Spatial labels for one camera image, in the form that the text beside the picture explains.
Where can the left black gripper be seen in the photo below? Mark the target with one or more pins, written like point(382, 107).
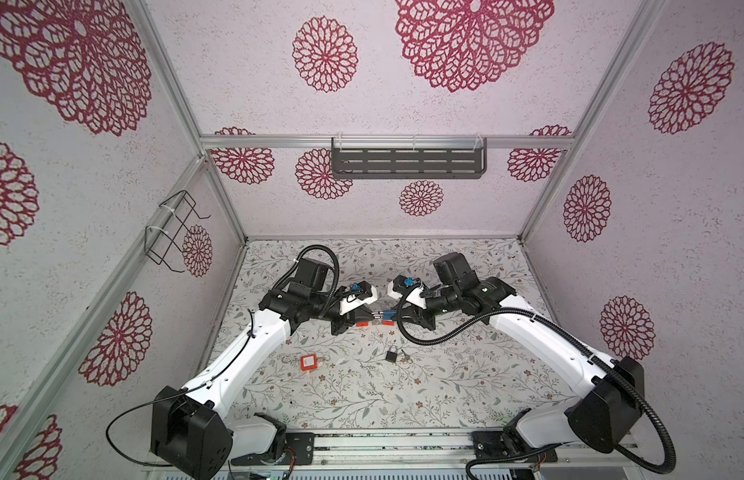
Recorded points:
point(351, 318)

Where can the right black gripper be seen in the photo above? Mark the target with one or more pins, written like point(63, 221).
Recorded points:
point(416, 313)

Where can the black small padlock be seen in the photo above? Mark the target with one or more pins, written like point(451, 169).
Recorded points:
point(396, 354)

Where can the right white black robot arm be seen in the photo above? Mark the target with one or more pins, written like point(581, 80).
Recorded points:
point(601, 412)

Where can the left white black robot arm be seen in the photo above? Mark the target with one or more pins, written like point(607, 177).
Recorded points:
point(191, 429)

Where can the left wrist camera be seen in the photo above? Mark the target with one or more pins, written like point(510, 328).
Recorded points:
point(360, 294)

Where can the aluminium front rail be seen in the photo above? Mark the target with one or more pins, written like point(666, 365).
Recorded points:
point(442, 450)

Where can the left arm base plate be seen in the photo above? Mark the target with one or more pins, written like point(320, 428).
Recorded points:
point(295, 448)

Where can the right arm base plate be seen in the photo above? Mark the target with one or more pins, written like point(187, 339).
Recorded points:
point(499, 446)

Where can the grey slotted wall shelf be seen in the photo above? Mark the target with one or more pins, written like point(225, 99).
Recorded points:
point(412, 163)

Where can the black wire wall basket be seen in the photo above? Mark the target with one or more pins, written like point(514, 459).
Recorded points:
point(159, 241)

